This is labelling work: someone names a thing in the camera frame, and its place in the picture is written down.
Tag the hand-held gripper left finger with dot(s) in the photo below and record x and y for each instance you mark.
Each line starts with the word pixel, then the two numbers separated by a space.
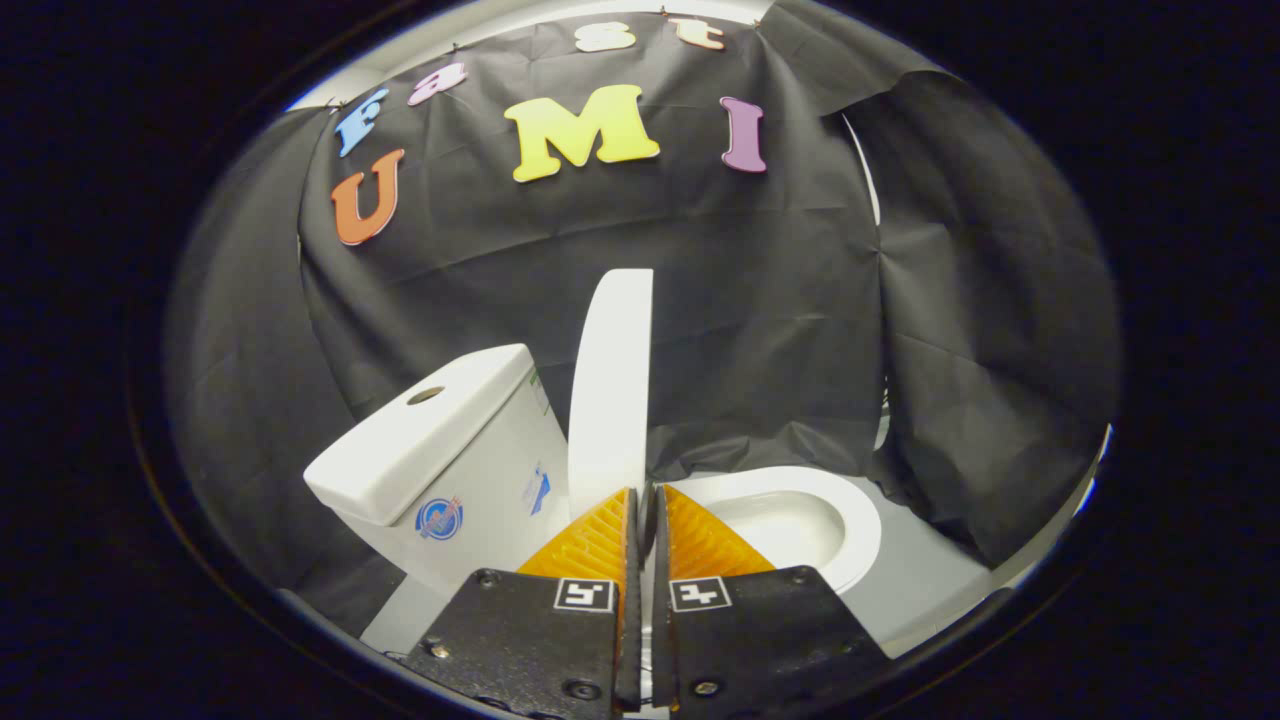
pixel 530 640

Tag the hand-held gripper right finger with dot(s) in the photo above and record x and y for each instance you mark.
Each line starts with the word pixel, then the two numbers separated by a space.
pixel 770 635

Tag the white toilet lid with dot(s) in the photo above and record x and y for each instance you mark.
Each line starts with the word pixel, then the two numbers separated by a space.
pixel 612 400

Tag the white toilet bowl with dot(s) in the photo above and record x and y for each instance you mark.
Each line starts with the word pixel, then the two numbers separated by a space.
pixel 790 528

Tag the white toilet seat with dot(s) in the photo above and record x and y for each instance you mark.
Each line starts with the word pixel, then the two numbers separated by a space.
pixel 862 520

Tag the black backdrop cloth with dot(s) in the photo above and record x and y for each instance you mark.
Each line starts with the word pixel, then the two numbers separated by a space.
pixel 750 300

